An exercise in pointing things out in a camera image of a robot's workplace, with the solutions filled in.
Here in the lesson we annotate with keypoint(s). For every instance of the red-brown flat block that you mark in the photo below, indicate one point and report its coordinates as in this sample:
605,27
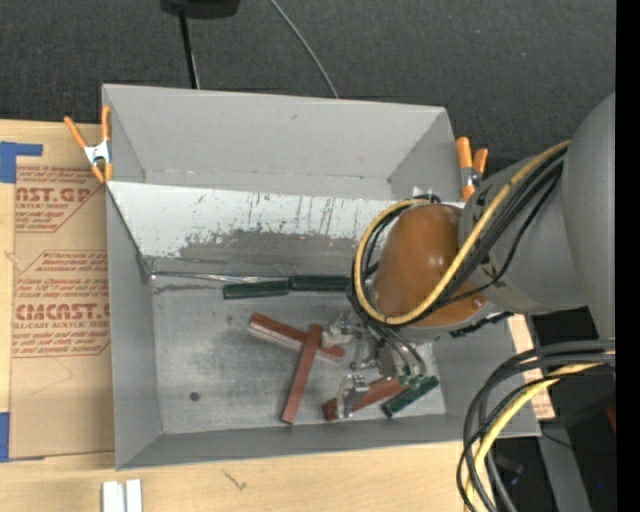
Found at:
280,330
375,395
300,380

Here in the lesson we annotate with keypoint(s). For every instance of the dark green flat block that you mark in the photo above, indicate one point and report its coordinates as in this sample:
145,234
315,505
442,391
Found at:
407,399
320,283
255,289

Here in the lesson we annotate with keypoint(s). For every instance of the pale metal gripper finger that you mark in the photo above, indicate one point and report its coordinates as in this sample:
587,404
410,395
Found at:
340,337
350,395

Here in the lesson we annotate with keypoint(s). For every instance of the grey metal bin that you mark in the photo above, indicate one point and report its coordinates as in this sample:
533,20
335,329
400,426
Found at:
225,360

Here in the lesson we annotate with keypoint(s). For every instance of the brown cardboard board, red print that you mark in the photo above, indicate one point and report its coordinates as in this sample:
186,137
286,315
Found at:
55,390

